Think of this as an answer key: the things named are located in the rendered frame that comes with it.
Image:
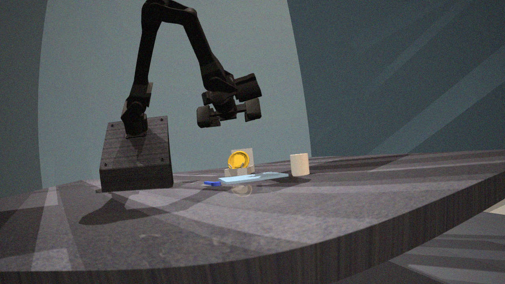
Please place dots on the beige cylinder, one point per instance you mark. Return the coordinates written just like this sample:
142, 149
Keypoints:
299, 164

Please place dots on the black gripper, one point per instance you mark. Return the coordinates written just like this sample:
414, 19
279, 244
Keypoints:
206, 117

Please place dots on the yellow plate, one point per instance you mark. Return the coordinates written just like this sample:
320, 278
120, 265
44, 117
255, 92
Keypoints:
237, 158

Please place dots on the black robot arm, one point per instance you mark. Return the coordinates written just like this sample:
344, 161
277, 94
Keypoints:
221, 85

